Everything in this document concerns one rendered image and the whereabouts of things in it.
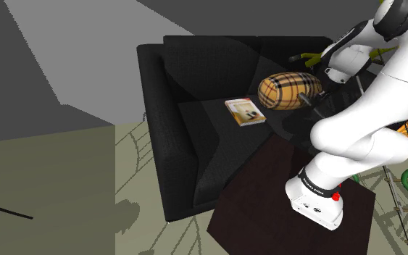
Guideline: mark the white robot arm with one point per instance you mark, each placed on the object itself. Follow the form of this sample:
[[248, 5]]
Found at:
[[373, 113]]

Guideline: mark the cream and orange book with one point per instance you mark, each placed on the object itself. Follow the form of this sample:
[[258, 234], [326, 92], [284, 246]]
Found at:
[[246, 112]]

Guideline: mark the dark robot stand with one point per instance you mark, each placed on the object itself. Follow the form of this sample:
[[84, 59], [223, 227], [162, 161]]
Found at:
[[260, 212]]

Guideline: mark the black sofa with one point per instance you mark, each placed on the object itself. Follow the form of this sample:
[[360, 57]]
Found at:
[[189, 77]]

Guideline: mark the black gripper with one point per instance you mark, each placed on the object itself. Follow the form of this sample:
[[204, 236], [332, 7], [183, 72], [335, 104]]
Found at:
[[325, 94]]

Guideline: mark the tan plaid cylinder pillow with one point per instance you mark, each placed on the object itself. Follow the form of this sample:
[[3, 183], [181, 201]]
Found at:
[[288, 90]]

